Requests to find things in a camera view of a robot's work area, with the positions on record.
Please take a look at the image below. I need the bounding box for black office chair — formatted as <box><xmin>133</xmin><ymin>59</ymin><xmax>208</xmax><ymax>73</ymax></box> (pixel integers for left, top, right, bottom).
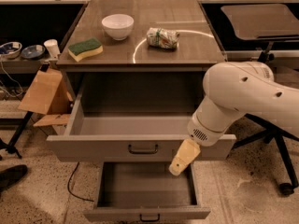
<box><xmin>221</xmin><ymin>4</ymin><xmax>299</xmax><ymax>196</ymax></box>

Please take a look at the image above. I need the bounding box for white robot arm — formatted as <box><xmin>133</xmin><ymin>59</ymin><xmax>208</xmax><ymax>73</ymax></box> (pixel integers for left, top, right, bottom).
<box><xmin>169</xmin><ymin>62</ymin><xmax>299</xmax><ymax>176</ymax></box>

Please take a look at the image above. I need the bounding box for green yellow sponge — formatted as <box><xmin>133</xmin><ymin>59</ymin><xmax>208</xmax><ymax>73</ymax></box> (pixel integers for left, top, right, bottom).
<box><xmin>68</xmin><ymin>37</ymin><xmax>103</xmax><ymax>62</ymax></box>

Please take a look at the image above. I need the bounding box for white ceramic bowl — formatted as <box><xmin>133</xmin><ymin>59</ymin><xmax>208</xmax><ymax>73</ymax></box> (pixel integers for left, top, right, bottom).
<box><xmin>102</xmin><ymin>14</ymin><xmax>135</xmax><ymax>40</ymax></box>

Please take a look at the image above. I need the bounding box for white paper cup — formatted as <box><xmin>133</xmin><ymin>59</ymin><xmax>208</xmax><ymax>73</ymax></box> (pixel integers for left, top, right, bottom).
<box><xmin>44</xmin><ymin>39</ymin><xmax>60</xmax><ymax>58</ymax></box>

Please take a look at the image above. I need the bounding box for crushed green white can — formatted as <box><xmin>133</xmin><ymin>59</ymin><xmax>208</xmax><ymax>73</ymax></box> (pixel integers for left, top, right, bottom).
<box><xmin>147</xmin><ymin>27</ymin><xmax>179</xmax><ymax>49</ymax></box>

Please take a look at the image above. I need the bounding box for dark blue plate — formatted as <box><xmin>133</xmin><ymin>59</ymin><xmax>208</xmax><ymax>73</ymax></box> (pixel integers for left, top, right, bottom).
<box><xmin>21</xmin><ymin>45</ymin><xmax>46</xmax><ymax>60</ymax></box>

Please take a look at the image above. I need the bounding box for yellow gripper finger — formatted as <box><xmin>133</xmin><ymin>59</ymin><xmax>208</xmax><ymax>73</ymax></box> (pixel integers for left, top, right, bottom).
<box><xmin>169</xmin><ymin>139</ymin><xmax>201</xmax><ymax>176</ymax></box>

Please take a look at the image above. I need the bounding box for cardboard box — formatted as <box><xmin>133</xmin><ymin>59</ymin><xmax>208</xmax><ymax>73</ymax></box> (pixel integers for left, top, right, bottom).
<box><xmin>19</xmin><ymin>68</ymin><xmax>74</xmax><ymax>134</ymax></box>

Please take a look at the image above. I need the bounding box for black floor cable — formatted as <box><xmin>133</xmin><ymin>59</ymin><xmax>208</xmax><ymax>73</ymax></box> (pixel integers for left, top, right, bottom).
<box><xmin>66</xmin><ymin>161</ymin><xmax>95</xmax><ymax>203</ymax></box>

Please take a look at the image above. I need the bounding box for grey bottom drawer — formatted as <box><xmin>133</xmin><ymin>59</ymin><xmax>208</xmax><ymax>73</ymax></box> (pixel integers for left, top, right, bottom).
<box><xmin>84</xmin><ymin>162</ymin><xmax>210</xmax><ymax>223</ymax></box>

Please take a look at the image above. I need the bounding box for grey drawer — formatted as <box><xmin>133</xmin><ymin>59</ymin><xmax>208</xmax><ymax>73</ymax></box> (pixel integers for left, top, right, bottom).
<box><xmin>84</xmin><ymin>162</ymin><xmax>210</xmax><ymax>223</ymax></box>
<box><xmin>46</xmin><ymin>72</ymin><xmax>237</xmax><ymax>163</ymax></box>

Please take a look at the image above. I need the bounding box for blue white bowl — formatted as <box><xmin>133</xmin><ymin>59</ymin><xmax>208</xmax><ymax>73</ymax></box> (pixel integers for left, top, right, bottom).
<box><xmin>0</xmin><ymin>42</ymin><xmax>22</xmax><ymax>59</ymax></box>

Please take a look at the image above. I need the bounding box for black shoe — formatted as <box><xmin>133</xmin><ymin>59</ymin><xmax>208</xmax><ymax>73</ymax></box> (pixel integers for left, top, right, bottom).
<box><xmin>0</xmin><ymin>165</ymin><xmax>28</xmax><ymax>191</ymax></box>

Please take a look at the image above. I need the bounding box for grey drawer cabinet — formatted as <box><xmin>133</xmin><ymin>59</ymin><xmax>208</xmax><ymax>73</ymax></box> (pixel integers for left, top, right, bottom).
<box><xmin>58</xmin><ymin>0</ymin><xmax>224</xmax><ymax>98</ymax></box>

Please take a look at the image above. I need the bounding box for black tripod stand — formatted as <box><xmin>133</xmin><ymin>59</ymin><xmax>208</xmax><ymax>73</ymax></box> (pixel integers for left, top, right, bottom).
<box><xmin>0</xmin><ymin>111</ymin><xmax>33</xmax><ymax>159</ymax></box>

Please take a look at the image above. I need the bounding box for grey top drawer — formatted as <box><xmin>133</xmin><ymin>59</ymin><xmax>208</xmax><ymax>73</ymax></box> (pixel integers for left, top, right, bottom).
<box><xmin>46</xmin><ymin>72</ymin><xmax>237</xmax><ymax>163</ymax></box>

